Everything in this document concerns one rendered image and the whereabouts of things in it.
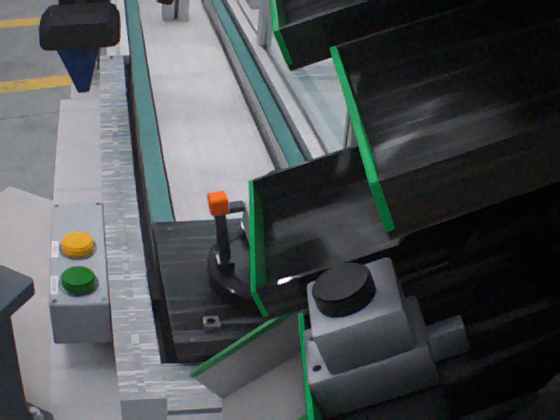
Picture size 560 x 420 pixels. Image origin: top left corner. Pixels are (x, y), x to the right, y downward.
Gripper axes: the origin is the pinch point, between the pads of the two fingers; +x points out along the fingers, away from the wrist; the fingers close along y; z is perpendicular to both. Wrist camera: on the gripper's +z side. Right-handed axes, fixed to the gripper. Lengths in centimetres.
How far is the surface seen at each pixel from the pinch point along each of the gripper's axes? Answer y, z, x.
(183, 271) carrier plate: 6.5, 10.0, 28.6
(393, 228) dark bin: -42.9, 11.2, -9.9
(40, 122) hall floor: 250, -27, 127
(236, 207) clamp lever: 4.3, 15.2, 19.3
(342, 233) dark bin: -22.9, 16.8, 4.2
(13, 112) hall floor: 262, -40, 127
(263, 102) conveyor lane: 55, 29, 32
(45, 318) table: 12.6, -7.3, 39.5
